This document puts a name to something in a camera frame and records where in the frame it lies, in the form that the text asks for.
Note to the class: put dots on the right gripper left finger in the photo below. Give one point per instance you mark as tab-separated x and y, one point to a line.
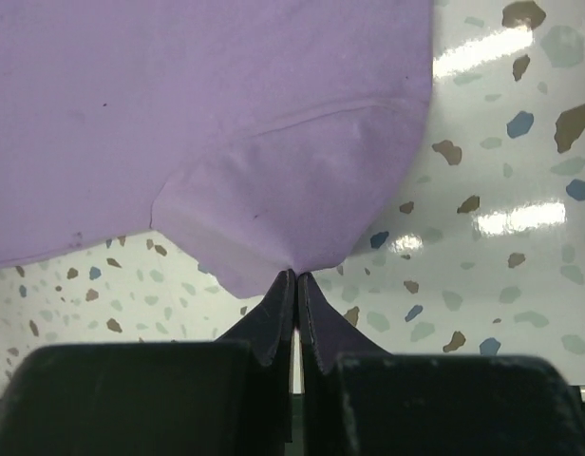
231	396

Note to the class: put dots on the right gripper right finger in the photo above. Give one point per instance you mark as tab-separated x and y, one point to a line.
362	400

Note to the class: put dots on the purple t shirt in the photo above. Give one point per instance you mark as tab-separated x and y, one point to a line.
258	136

